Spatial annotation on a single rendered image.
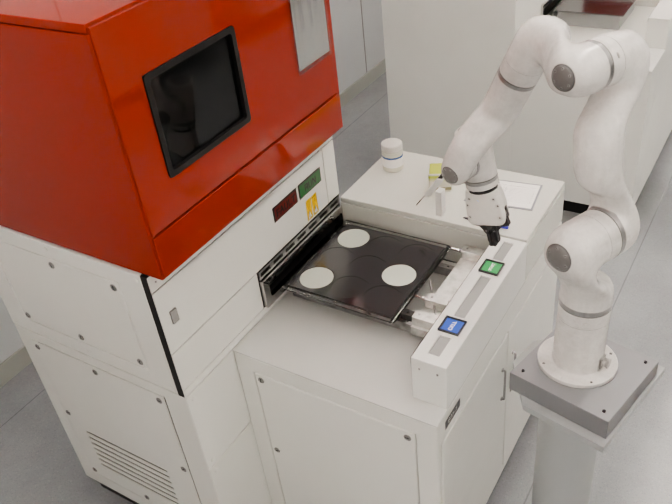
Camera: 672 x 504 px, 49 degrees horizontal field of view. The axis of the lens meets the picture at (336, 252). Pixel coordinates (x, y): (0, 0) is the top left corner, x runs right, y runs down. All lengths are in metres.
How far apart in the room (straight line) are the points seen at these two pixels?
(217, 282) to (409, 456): 0.67
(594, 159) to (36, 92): 1.15
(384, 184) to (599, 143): 1.02
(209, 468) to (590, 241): 1.24
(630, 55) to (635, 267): 2.25
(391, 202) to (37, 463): 1.74
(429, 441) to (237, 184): 0.79
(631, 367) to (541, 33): 0.84
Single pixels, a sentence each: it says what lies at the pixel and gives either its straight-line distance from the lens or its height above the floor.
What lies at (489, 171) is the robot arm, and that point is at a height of 1.27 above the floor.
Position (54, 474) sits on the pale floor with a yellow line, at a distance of 3.14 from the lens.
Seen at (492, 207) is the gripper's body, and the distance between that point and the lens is 1.92.
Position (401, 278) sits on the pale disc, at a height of 0.90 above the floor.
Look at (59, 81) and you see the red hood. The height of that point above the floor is 1.69.
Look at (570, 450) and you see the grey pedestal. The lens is 2.07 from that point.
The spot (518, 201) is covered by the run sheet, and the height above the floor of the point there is 0.97.
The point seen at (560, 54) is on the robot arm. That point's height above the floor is 1.67.
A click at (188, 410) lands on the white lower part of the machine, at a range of 2.06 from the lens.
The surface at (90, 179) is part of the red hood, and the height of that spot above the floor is 1.46.
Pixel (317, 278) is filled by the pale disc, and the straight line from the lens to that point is 2.17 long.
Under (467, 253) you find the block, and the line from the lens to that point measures 2.22.
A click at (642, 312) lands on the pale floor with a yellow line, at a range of 3.48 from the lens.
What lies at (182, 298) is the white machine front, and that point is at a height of 1.10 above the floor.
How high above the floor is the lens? 2.23
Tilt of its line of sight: 36 degrees down
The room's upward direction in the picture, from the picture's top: 7 degrees counter-clockwise
